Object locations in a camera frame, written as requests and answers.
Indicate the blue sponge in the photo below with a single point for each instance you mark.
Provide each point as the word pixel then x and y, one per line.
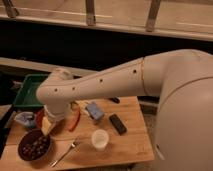
pixel 95 112

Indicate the crumpled blue cloth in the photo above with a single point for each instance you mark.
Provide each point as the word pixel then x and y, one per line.
pixel 26 119

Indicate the green plastic tray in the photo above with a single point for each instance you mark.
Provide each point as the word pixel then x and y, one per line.
pixel 26 97

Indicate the dark grape bunch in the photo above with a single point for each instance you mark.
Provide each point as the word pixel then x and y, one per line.
pixel 37 148

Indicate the silver fork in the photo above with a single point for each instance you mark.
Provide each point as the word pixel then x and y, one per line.
pixel 72 146

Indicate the red chili pepper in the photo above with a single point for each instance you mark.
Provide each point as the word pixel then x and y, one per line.
pixel 74 121

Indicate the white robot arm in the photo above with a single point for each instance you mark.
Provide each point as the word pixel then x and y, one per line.
pixel 182 80

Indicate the black rectangular block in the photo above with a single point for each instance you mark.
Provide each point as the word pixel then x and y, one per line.
pixel 118 124

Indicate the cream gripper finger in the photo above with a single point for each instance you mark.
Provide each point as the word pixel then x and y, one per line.
pixel 47 126

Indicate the orange bowl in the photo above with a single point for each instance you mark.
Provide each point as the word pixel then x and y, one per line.
pixel 39 118

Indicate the black handled peeler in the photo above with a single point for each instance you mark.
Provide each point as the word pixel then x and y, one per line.
pixel 115 100

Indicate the wooden cutting board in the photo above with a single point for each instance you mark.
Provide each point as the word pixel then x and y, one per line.
pixel 131 147

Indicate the purple bowl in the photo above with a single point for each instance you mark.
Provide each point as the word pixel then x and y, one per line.
pixel 29 138

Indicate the white paper cup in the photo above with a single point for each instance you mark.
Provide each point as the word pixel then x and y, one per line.
pixel 100 139

